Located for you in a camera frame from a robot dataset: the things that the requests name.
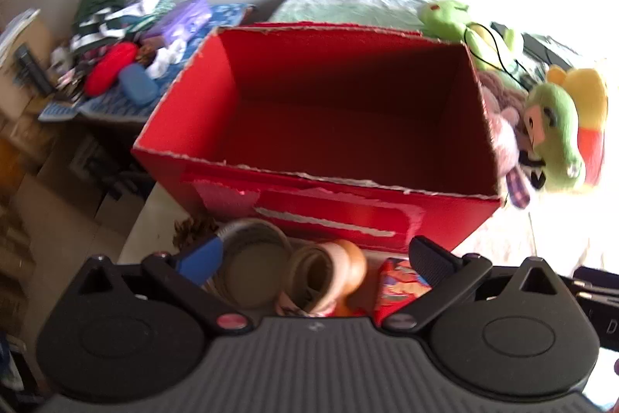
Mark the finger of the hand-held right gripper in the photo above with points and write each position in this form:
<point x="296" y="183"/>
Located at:
<point x="595" y="285"/>

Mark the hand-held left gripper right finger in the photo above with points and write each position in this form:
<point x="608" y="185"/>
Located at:
<point x="435" y="263"/>

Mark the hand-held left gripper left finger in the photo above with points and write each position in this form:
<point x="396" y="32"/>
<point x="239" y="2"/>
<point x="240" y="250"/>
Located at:
<point x="203" y="259"/>

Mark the large brown pine cone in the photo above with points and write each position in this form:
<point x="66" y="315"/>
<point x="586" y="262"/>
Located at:
<point x="193" y="231"/>

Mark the red patterned packet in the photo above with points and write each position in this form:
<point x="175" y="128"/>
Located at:
<point x="399" y="287"/>

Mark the orange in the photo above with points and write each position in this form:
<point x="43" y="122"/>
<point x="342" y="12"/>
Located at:
<point x="357" y="265"/>

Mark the red cardboard box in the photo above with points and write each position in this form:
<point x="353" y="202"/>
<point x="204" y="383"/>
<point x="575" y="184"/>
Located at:
<point x="300" y="127"/>

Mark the pink plush toy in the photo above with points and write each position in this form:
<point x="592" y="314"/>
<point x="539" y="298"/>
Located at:
<point x="503" y="137"/>

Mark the flat cardboard boxes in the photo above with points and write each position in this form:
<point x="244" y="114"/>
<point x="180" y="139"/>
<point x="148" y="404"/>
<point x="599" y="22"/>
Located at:
<point x="63" y="210"/>

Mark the green-hooded doll plush toy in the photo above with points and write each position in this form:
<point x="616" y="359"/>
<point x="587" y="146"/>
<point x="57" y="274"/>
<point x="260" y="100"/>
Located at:
<point x="556" y="127"/>

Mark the yellow plush toy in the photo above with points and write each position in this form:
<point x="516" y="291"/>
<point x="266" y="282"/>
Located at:
<point x="587" y="98"/>

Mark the blue case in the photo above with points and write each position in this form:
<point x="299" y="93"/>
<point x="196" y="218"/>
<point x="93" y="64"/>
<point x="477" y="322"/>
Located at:
<point x="138" y="84"/>

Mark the brown plush toy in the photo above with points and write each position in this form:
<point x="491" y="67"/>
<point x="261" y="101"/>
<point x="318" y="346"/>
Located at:
<point x="498" y="86"/>

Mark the white crumpled tissue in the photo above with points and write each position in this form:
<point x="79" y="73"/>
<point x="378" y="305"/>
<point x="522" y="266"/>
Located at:
<point x="164" y="55"/>

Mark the red pouch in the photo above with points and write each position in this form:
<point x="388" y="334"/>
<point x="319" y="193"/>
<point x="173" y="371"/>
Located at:
<point x="111" y="67"/>

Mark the small brown pine cone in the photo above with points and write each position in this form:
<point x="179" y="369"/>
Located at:
<point x="146" y="53"/>

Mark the long black power brick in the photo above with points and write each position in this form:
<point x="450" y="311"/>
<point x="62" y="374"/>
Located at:
<point x="541" y="47"/>

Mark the purple tissue pack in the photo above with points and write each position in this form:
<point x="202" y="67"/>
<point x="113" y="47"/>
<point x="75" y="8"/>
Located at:
<point x="183" y="18"/>

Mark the green frog plush toy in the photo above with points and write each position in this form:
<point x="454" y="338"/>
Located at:
<point x="445" y="18"/>

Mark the blue patterned cloth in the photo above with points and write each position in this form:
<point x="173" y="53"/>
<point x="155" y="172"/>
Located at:
<point x="227" y="14"/>

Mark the green white striped garment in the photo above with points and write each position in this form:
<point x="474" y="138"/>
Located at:
<point x="96" y="31"/>

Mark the black remote-like device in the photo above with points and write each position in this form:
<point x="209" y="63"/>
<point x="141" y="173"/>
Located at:
<point x="31" y="72"/>

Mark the cardboard box with papers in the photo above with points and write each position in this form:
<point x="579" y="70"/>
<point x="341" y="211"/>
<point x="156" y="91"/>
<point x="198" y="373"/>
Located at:
<point x="38" y="40"/>

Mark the light green bed sheet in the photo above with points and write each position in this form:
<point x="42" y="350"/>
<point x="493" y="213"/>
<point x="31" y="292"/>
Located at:
<point x="338" y="6"/>

